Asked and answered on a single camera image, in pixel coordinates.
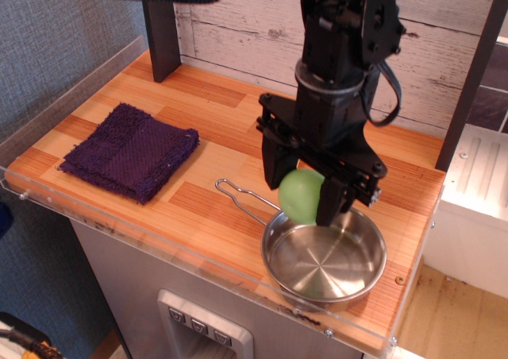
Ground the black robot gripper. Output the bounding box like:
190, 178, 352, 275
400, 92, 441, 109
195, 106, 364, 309
257, 63, 388, 226

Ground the green ball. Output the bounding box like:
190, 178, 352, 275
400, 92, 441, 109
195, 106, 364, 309
279, 168, 325, 225

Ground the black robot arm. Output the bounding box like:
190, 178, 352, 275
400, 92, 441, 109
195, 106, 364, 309
258, 0, 406, 226

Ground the stainless steel pot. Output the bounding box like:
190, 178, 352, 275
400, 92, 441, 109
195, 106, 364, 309
214, 178, 388, 314

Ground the purple folded cloth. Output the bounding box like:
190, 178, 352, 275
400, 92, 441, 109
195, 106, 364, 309
59, 103, 199, 204

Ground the grey cabinet with dispenser panel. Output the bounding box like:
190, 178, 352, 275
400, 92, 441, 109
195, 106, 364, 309
72, 222, 363, 358

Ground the clear acrylic left guard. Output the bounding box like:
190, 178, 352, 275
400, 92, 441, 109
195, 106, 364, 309
1, 36, 148, 168

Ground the orange object bottom left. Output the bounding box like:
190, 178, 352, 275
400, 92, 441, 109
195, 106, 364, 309
21, 341, 64, 359

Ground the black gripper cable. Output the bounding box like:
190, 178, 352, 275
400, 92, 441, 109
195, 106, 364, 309
364, 59, 404, 128

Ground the dark right shelf post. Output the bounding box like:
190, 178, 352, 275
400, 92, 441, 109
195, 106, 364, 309
435, 0, 507, 172

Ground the dark shelf post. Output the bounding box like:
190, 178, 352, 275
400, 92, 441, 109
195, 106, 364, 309
435, 0, 507, 172
142, 0, 181, 83

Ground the dark left shelf post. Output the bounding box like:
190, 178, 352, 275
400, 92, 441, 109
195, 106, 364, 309
142, 0, 181, 83

